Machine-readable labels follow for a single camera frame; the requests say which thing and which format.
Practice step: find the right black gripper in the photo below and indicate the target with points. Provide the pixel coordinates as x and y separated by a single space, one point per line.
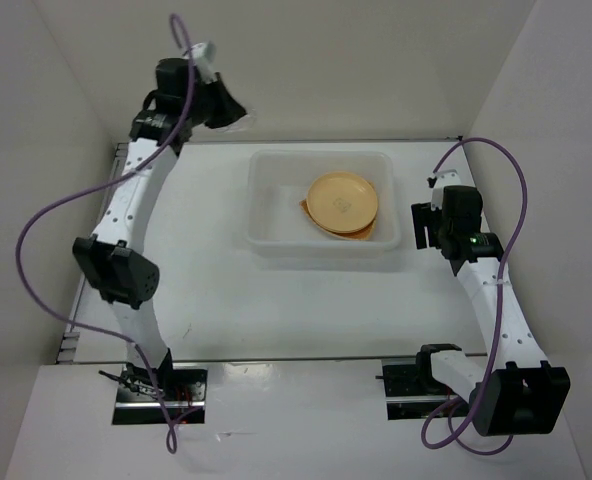
424 216

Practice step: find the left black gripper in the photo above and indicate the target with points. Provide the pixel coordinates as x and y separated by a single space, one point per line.
230 109

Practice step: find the clear plastic cup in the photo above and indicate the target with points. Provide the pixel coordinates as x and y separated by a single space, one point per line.
243 124

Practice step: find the woven bamboo basket tray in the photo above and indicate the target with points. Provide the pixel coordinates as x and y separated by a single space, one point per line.
342 221

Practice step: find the yellow plastic plate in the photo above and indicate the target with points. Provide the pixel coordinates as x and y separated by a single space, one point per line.
344 187

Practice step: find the white plastic bin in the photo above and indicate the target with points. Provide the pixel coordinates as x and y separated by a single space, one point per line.
277 221

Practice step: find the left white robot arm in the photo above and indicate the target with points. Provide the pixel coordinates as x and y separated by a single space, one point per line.
112 258

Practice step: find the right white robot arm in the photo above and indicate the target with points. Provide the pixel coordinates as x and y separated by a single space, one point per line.
519 392

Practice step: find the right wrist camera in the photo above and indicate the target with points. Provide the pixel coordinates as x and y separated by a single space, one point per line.
438 182

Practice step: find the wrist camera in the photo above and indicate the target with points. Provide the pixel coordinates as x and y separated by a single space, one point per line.
438 182
202 56

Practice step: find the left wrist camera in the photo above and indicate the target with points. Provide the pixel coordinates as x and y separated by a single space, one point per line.
202 56

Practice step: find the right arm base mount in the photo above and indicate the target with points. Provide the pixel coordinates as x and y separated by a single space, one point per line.
407 396

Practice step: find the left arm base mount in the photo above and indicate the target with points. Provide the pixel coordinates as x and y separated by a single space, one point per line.
136 402

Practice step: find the aluminium table edge rail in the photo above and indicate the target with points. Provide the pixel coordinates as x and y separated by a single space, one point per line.
86 306

